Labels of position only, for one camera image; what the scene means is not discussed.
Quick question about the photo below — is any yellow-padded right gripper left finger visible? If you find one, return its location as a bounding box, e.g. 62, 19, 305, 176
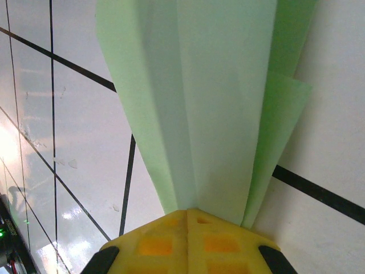
81, 208, 188, 274

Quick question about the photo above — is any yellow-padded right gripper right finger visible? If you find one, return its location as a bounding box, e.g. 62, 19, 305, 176
186, 208, 299, 274

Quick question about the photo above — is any light green paper sheet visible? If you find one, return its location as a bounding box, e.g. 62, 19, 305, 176
95, 0, 319, 229

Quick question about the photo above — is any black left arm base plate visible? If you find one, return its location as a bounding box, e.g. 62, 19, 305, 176
0, 193, 38, 274

